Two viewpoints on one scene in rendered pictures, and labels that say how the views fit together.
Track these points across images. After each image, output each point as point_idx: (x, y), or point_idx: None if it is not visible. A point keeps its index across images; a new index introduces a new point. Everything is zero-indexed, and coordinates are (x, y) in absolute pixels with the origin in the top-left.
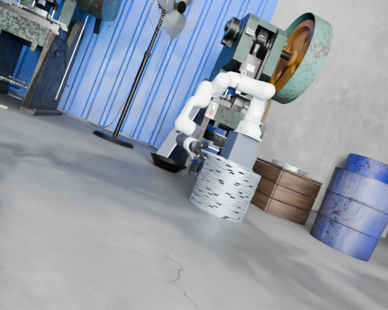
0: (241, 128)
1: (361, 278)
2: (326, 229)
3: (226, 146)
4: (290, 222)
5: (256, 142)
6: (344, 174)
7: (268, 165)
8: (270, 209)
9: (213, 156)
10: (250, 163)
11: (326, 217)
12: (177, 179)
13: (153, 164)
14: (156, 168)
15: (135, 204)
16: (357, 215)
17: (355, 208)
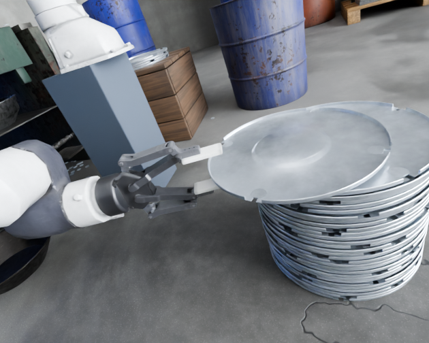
0: (71, 54)
1: None
2: (276, 90)
3: (84, 115)
4: (216, 120)
5: (122, 57)
6: (255, 3)
7: None
8: (192, 129)
9: (362, 182)
10: (145, 102)
11: (267, 77)
12: (110, 264)
13: None
14: (33, 307)
15: None
16: (297, 44)
17: (291, 37)
